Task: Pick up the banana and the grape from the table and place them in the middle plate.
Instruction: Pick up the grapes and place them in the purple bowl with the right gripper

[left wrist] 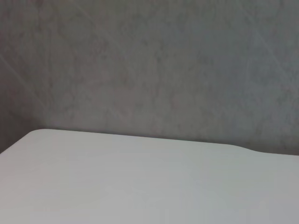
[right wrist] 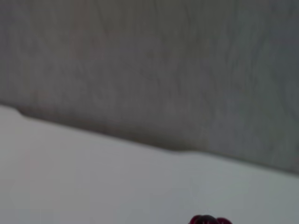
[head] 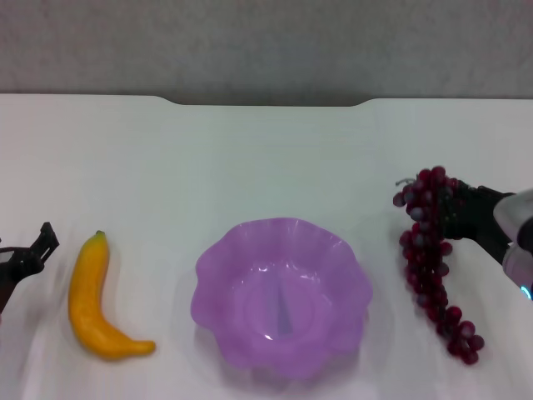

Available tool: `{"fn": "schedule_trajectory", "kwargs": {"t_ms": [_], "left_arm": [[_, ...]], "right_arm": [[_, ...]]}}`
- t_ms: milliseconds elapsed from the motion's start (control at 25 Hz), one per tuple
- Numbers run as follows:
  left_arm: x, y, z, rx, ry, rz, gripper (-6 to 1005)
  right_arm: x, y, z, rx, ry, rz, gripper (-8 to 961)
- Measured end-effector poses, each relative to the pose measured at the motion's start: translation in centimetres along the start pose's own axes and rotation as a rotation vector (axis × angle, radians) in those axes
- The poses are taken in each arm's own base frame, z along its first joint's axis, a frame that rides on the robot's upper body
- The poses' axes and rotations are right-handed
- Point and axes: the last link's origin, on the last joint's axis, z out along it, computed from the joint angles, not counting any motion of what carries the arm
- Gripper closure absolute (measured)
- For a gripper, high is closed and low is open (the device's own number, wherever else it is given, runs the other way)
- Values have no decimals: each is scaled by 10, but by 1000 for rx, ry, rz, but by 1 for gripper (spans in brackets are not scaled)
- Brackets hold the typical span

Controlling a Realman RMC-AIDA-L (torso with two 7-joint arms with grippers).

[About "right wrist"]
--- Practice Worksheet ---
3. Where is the dark red grape bunch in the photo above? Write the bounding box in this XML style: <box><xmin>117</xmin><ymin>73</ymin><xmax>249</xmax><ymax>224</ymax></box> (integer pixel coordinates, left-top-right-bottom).
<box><xmin>188</xmin><ymin>214</ymin><xmax>232</xmax><ymax>224</ymax></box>

